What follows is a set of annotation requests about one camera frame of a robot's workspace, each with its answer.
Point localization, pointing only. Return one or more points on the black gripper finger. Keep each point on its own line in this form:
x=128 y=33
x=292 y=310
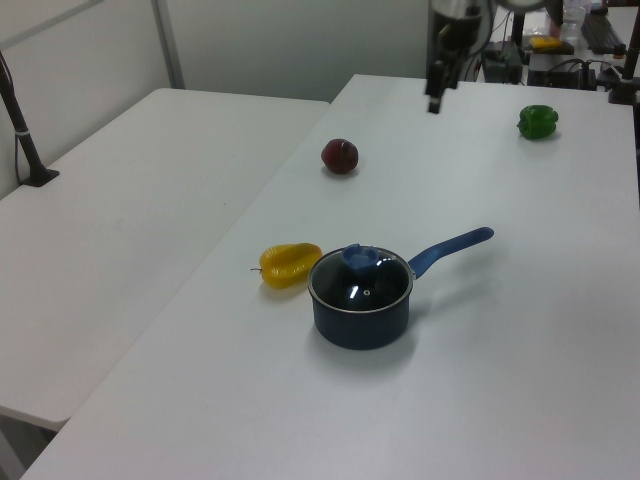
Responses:
x=434 y=87
x=451 y=70

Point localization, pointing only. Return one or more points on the black Franka gripper body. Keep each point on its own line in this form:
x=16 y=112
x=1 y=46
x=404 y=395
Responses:
x=457 y=25

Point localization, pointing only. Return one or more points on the glass lid with blue knob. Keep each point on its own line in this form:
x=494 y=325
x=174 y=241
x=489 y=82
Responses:
x=359 y=257

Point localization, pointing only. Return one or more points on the yellow block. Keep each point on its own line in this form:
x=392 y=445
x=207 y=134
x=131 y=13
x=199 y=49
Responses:
x=545 y=43

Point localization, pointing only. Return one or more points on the green toy bell pepper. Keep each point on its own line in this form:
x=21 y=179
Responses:
x=537 y=122

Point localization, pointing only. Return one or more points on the black electronics box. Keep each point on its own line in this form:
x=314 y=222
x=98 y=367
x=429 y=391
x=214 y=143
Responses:
x=562 y=76

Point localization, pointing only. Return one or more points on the clear plastic bottle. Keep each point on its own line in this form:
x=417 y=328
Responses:
x=572 y=22

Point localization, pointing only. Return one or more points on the black keyboard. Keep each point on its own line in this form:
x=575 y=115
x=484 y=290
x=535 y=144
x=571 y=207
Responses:
x=600 y=32

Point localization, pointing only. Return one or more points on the black clamp stand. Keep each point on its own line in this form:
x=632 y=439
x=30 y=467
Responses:
x=625 y=87

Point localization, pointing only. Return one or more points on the yellow toy starfruit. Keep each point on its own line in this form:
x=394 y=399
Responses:
x=287 y=265

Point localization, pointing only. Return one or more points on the black camera pole with base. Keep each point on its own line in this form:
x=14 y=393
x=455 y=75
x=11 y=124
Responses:
x=25 y=145

